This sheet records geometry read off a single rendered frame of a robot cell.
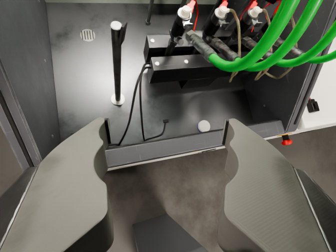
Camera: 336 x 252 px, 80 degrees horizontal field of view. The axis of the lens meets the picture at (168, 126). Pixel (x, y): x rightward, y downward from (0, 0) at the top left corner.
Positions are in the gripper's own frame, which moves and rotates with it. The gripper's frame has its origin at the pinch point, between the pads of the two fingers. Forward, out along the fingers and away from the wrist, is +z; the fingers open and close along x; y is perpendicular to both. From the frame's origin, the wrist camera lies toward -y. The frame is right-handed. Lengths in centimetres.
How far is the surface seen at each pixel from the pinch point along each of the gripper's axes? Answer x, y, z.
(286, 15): 10.7, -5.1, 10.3
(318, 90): 46, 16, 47
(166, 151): 0.0, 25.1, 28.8
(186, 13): 3.6, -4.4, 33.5
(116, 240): -31, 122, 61
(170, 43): 0.7, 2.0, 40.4
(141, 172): -18, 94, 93
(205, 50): 6.0, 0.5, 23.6
